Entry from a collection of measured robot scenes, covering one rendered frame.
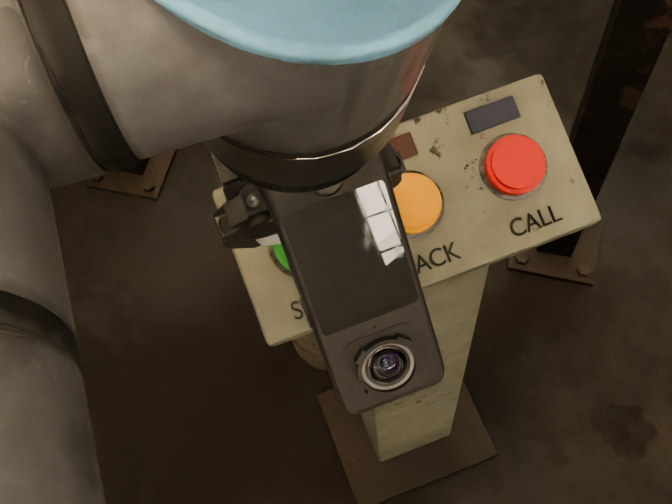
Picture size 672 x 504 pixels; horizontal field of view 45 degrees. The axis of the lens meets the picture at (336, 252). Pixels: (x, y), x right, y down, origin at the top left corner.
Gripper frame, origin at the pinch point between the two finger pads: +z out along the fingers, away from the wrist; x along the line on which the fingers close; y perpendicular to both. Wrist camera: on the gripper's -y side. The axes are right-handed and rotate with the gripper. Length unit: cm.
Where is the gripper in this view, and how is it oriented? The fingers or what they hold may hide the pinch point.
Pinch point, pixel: (306, 229)
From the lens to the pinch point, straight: 47.0
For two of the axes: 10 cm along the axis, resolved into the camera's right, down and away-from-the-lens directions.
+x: -9.3, 3.5, -0.9
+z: -0.5, 1.2, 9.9
